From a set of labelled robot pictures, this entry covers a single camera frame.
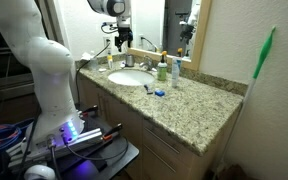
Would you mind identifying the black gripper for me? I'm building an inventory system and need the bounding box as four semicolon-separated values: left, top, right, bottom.
114;26;134;54

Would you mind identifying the chrome sink faucet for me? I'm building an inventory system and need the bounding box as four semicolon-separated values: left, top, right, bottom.
138;54;159;72

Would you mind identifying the steel cup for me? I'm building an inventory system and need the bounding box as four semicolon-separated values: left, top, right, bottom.
124;53;136;68

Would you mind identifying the small bottle yellow collar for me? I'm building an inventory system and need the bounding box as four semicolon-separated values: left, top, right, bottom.
106;54;114;70

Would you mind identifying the white oval sink basin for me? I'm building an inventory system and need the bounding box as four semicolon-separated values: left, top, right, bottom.
107;68;156;87

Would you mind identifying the clear plastic bottle white cap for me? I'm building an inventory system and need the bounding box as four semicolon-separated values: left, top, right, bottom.
88;50;99;71

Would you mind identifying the white paper packet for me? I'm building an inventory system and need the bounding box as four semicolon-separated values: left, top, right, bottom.
80;51;93;62

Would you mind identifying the green pump soap bottle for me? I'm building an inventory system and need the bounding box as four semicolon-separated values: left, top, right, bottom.
156;54;169;82

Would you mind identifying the tall white standing tube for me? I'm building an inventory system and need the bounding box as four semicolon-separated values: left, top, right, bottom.
170;56;183;89

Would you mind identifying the small blue floss box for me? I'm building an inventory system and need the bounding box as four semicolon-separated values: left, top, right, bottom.
154;88;166;98

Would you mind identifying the granite vanity cabinet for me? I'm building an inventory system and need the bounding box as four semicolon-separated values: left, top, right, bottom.
76;73;242;180

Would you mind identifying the orange black clamp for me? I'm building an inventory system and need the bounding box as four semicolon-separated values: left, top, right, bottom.
79;104;99;118
101;122;124;141

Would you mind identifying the black robot platform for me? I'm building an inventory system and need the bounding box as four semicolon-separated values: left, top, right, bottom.
48;109;141;180

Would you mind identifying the green white broom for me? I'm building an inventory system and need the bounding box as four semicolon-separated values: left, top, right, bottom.
216;25;278;168

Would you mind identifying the white round device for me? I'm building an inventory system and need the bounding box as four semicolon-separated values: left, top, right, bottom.
23;164;57;180

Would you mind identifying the white wall outlet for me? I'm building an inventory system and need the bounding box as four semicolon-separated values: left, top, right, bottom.
102;35;113;51

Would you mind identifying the black power cord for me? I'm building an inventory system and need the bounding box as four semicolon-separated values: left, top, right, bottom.
75;41;111;105

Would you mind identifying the wood framed wall mirror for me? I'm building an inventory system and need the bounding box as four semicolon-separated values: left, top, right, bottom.
123;0;213;71

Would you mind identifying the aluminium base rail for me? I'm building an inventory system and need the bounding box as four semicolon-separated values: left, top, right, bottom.
6;127;120;168

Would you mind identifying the black base cable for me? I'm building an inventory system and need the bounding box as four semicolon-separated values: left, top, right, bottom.
45;134;64;180
61;134;130;162

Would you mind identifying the blue orange cable bundle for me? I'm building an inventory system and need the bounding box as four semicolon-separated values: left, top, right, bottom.
0;118;35;156

